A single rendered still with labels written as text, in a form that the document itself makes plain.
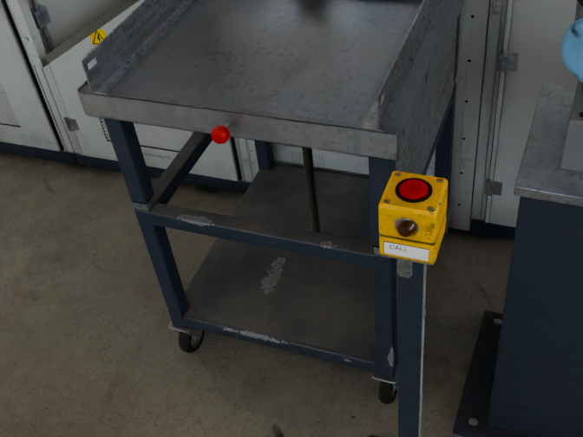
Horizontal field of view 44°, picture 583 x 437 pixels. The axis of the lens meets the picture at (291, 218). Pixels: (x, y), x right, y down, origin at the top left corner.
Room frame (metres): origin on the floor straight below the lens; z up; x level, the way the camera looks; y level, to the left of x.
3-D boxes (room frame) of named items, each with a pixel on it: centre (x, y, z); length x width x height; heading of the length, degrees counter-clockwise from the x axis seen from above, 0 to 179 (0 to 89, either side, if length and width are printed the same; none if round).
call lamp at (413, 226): (0.70, -0.15, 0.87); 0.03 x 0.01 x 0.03; 64
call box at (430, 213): (0.74, -0.17, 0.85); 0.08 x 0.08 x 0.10; 64
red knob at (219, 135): (1.06, 0.10, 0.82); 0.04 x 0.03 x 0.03; 154
